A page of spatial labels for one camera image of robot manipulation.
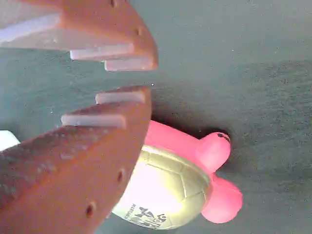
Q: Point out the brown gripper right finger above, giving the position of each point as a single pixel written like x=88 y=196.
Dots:
x=97 y=24

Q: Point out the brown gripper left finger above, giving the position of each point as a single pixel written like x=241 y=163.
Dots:
x=73 y=170

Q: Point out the pink turtle toy gold shell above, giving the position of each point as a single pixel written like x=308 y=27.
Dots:
x=165 y=180

